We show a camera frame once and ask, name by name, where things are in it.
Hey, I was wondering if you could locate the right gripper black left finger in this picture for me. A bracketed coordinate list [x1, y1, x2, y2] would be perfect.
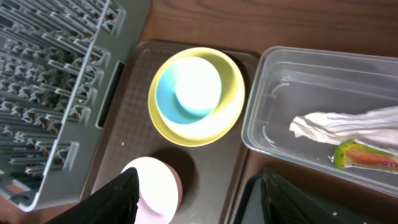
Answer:
[48, 167, 139, 224]

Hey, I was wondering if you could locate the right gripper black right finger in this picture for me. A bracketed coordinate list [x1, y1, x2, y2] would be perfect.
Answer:
[260, 167, 343, 224]

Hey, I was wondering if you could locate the pink bowl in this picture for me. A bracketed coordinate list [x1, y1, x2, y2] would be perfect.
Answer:
[123, 157, 183, 224]

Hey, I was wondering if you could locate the green yellow snack wrapper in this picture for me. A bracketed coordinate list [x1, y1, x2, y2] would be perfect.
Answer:
[333, 139, 397, 174]

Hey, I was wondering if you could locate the white napkin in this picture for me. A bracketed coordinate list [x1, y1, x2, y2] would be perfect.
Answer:
[289, 106, 397, 149]

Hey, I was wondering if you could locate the white plastic cup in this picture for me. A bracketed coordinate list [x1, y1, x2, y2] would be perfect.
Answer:
[173, 57, 221, 116]

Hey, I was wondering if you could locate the black tray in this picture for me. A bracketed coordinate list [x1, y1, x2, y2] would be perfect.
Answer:
[233, 174, 379, 224]

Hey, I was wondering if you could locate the brown serving tray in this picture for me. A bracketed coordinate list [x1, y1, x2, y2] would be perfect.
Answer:
[82, 40, 248, 223]

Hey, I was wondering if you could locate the yellow plate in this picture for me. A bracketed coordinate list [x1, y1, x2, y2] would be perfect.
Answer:
[148, 47, 245, 147]

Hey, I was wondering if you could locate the light blue bowl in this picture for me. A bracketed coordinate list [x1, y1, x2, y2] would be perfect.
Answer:
[155, 64, 209, 124]

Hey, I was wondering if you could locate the clear plastic bin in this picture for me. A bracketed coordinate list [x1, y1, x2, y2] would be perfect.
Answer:
[241, 47, 397, 195]

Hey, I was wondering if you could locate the grey plastic dish rack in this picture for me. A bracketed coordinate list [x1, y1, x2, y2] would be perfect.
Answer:
[1, 0, 151, 212]

